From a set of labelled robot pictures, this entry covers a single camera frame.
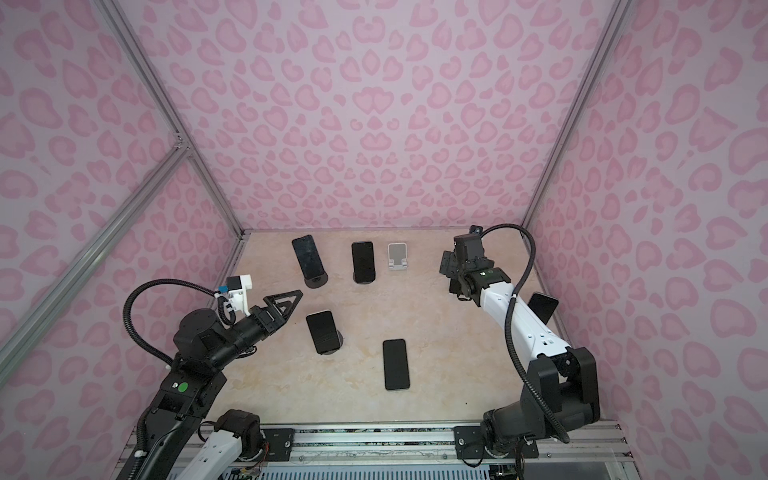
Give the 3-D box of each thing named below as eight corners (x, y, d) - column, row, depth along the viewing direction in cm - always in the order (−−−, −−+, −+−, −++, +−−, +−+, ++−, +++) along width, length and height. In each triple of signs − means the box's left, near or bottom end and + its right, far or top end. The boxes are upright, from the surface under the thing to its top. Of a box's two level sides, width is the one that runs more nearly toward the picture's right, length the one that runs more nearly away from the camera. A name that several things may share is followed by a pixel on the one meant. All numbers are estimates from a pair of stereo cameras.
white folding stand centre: (388, 269, 110) (388, 254, 103) (389, 257, 113) (388, 242, 107) (407, 269, 110) (407, 254, 103) (406, 257, 113) (407, 242, 107)
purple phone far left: (309, 286, 105) (298, 260, 93) (302, 266, 111) (291, 239, 99) (327, 280, 107) (318, 253, 95) (319, 260, 113) (310, 232, 101)
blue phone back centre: (356, 286, 105) (350, 259, 93) (357, 269, 110) (352, 241, 98) (375, 286, 105) (372, 259, 93) (375, 269, 110) (373, 241, 98)
